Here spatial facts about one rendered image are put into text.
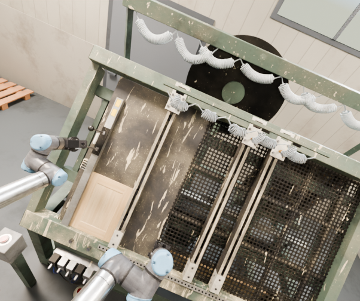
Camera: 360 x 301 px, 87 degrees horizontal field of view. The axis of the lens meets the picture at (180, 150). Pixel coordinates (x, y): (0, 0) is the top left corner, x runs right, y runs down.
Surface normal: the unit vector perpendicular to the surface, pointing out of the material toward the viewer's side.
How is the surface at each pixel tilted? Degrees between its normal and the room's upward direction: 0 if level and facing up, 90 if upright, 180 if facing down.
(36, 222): 51
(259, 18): 90
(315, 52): 90
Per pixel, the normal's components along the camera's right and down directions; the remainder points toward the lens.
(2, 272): 0.33, -0.71
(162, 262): 0.17, -0.37
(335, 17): -0.26, 0.57
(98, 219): 0.01, 0.00
